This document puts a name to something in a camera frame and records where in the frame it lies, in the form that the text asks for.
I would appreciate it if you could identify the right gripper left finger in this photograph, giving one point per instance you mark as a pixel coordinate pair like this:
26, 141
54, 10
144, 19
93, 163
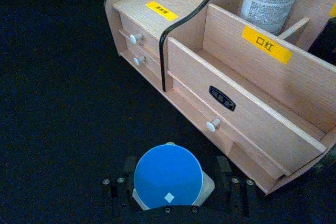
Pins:
120, 200

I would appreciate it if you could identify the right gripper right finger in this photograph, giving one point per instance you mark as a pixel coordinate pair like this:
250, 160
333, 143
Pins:
236, 200

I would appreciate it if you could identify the clear jar with blue lid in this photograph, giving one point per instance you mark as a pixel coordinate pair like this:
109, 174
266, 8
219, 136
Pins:
168, 174

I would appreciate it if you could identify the white plastic bottle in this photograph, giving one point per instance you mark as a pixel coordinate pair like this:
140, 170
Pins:
270, 1

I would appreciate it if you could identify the white drawer knob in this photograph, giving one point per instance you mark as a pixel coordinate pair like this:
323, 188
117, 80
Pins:
136, 38
213, 124
139, 61

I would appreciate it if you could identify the wide wooden drawer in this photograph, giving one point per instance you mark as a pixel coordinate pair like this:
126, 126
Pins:
194, 108

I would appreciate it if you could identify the black oval badge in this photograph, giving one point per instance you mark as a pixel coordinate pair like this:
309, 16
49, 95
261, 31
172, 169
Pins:
222, 98

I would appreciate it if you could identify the black tablecloth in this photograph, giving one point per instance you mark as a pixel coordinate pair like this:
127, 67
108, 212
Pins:
52, 103

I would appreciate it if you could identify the wooden desktop organizer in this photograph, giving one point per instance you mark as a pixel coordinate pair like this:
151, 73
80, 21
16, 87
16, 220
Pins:
236, 77

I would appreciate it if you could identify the small wooden drawer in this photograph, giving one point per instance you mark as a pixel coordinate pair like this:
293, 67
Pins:
152, 65
151, 41

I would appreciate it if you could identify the yellow label sticker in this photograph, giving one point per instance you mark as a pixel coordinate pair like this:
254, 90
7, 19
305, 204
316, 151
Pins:
333, 10
267, 44
162, 11

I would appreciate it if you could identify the short black box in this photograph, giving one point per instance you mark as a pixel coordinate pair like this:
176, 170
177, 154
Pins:
324, 43

